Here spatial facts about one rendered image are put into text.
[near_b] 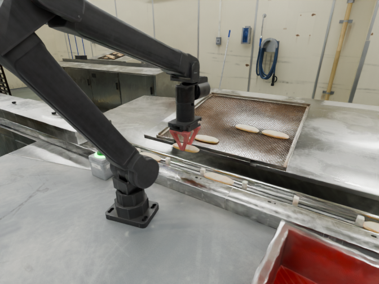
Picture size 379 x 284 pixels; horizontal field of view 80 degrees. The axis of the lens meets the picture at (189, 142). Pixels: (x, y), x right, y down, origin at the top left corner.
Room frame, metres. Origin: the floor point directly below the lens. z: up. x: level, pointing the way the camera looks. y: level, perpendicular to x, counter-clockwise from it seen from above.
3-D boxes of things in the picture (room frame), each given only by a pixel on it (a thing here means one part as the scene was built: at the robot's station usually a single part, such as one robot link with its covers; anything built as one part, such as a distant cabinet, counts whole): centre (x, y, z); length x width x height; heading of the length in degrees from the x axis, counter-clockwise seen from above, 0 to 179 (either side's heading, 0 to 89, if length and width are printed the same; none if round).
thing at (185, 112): (0.67, 0.01, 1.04); 0.10 x 0.07 x 0.07; 148
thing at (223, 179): (0.60, -0.09, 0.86); 0.10 x 0.04 x 0.01; 58
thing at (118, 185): (0.51, 0.14, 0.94); 0.09 x 0.05 x 0.10; 143
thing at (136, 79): (4.65, 1.44, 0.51); 3.00 x 1.26 x 1.03; 58
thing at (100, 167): (0.69, 0.29, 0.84); 0.08 x 0.08 x 0.11; 58
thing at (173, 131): (0.67, 0.02, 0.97); 0.07 x 0.07 x 0.09; 58
